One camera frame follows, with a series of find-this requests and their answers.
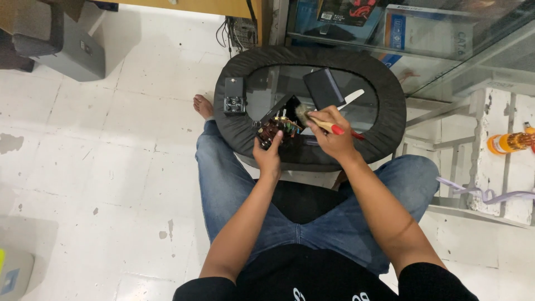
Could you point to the white plastic pry tool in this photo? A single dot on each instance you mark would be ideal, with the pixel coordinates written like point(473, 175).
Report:
point(352, 98)

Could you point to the black stool seat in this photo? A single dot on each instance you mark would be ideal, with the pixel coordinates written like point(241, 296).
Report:
point(301, 200)

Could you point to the person's right hand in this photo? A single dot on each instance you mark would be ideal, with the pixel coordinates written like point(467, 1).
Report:
point(338, 144)

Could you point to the person's black shirt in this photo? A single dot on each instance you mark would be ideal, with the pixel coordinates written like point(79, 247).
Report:
point(317, 276)

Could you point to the purple ribbon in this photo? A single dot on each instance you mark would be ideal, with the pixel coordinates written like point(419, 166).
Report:
point(487, 195)

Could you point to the person's bare foot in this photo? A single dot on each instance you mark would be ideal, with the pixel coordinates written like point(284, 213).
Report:
point(203, 106)

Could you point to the flat black casing cover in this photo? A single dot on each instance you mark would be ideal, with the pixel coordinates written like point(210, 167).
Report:
point(324, 88)

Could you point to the open black device casing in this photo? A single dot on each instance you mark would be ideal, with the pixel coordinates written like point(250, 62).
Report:
point(288, 104)

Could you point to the brown cardboard piece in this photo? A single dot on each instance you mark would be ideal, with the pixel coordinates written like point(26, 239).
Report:
point(9, 12)

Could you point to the small black electronic module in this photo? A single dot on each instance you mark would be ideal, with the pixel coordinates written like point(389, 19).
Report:
point(234, 97)

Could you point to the grey plastic container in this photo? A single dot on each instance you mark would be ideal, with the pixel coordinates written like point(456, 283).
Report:
point(16, 271)

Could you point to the white wooden rack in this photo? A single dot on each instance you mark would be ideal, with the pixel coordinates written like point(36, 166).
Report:
point(487, 167)

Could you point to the person's blue jeans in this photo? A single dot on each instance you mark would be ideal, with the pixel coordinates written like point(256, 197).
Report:
point(234, 188)

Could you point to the glass display cabinet with boxes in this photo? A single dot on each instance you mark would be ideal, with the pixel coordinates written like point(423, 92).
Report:
point(418, 33)

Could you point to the person's left hand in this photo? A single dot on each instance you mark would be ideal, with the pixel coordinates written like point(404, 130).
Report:
point(266, 161)

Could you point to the black oval glass top table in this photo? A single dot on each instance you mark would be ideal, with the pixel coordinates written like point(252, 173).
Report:
point(393, 108)

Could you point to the circuit board with knobs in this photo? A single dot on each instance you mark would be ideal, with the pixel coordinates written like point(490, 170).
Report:
point(278, 125)

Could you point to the orange bottle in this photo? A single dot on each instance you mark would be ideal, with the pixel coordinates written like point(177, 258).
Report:
point(503, 143)

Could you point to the grey metal case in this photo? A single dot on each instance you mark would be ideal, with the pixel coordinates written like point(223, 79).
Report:
point(73, 60)

